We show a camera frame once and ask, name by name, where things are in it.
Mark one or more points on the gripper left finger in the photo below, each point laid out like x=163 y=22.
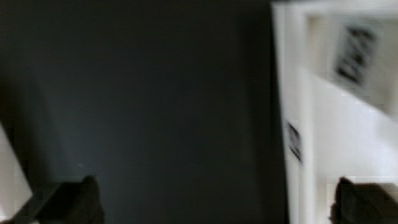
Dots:
x=63 y=204

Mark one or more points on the white square tabletop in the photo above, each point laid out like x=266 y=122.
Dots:
x=340 y=134

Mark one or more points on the white left fence rail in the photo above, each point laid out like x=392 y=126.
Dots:
x=15 y=188

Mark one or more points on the white table leg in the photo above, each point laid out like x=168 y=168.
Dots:
x=365 y=59

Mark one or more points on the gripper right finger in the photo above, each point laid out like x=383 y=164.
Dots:
x=365 y=203

